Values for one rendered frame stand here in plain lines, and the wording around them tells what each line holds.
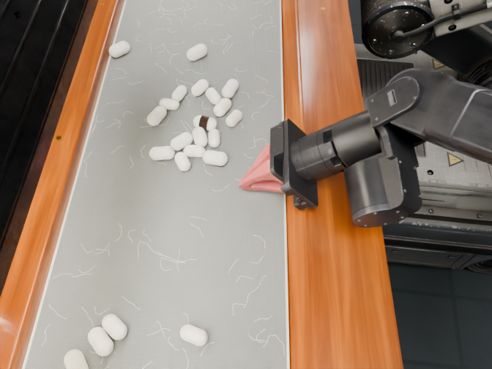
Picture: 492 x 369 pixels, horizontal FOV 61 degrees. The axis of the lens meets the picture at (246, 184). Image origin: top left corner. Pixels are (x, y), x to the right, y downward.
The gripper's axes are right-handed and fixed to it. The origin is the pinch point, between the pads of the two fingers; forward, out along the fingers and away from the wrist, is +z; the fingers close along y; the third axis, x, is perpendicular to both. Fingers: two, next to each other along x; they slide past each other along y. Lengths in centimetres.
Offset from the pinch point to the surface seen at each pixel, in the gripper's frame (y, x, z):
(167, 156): -4.6, -6.9, 9.1
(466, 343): 5, 98, -1
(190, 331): 19.5, -3.5, 4.5
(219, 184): -1.0, -1.0, 4.1
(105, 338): 20.5, -9.5, 11.9
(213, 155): -4.6, -3.1, 3.6
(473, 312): -4, 101, -4
